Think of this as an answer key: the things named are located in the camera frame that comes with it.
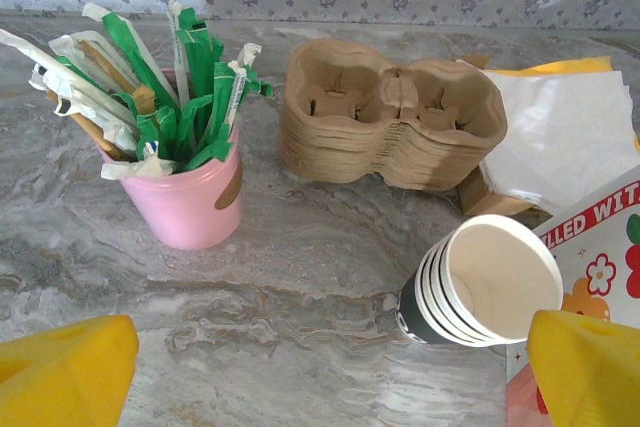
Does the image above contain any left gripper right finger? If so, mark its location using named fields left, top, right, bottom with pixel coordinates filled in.
left=527, top=309, right=640, bottom=427

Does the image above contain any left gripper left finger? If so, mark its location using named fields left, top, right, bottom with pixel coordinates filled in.
left=0, top=314, right=140, bottom=427

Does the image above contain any white flower print paper bag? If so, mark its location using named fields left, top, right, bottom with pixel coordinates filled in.
left=504, top=163, right=640, bottom=427

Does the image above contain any stack of paper cups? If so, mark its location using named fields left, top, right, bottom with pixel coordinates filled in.
left=394, top=213, right=565, bottom=349

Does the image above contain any pink straw holder cup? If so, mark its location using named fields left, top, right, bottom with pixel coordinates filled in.
left=97, top=68, right=245, bottom=252

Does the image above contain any brown paper straw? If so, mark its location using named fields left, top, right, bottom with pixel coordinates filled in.
left=45, top=89, right=129, bottom=162

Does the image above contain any brown pulp cup carrier stack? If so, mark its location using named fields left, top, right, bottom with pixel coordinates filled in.
left=276, top=37, right=510, bottom=193

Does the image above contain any green wrapped straw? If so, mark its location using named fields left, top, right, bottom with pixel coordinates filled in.
left=102, top=11, right=180, bottom=113
left=177, top=6, right=226, bottom=148

